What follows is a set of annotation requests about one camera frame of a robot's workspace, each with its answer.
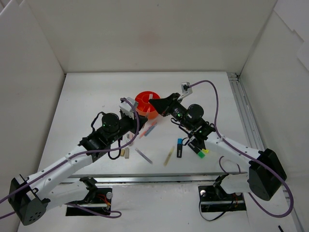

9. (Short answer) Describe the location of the purple clear gel pen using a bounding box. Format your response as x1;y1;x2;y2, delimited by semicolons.
135;148;153;164

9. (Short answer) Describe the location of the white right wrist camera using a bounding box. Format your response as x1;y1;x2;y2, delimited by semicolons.
179;82;193;100

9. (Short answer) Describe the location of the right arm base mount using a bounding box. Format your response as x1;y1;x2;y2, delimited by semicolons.
198;174;247;222

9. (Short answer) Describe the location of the pink white mini stapler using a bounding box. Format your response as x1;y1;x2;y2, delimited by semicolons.
126;132;134;146

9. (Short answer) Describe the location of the green capped black highlighter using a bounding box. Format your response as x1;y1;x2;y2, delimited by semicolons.
188;143;205;159

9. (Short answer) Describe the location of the orange round compartment container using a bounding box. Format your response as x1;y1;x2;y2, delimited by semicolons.
135;91;160;119

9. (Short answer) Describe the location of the blue clear gel pen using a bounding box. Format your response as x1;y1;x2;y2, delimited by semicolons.
144;123;157;136

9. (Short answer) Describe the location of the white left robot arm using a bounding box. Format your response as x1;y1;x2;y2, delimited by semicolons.
6;113;148;226

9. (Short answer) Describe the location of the blue capped black highlighter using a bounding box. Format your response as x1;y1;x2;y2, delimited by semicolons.
176;138;183;158

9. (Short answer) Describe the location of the long beige eraser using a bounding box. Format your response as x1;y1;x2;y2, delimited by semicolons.
124;147;129;159

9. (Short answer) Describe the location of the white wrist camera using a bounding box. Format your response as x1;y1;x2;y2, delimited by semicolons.
119;97;138;119
179;82;193;100

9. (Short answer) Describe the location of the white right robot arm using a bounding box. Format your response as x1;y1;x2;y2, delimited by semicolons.
149;93;287;201

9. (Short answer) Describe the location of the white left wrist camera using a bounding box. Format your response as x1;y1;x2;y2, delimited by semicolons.
119;97;138;119

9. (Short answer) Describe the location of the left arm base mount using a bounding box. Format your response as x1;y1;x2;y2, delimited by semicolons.
71;177;112;216

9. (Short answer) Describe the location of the aluminium front rail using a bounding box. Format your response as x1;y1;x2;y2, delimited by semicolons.
57;172;251;185

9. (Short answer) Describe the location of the yellow clear gel pen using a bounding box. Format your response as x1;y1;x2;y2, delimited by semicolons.
164;146;175;166

